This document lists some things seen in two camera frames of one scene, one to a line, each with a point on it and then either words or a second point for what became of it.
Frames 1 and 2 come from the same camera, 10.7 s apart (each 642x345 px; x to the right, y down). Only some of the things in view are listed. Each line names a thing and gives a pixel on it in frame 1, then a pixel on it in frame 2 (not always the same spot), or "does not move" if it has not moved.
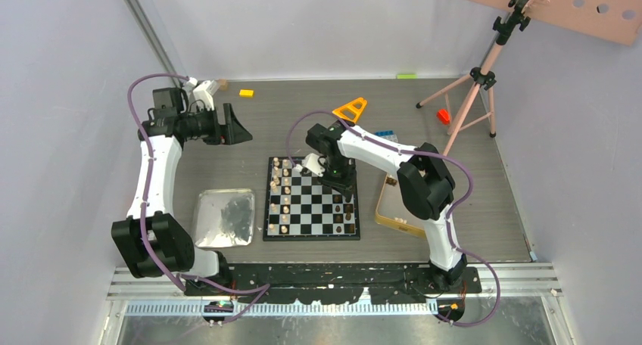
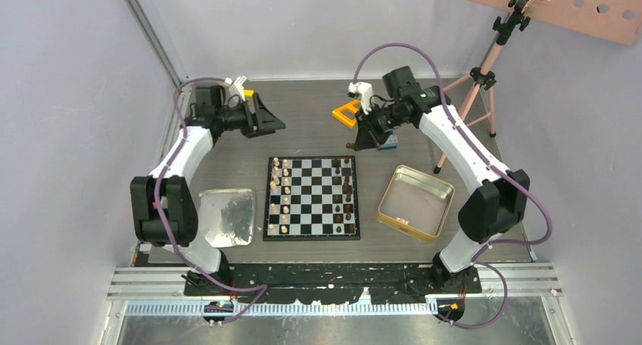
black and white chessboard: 300,207 does not move
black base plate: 320,284 does not move
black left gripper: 232,132 to 260,123
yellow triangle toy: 351,110 does not move
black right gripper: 347,185 to 367,135
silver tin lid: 225,218 does not move
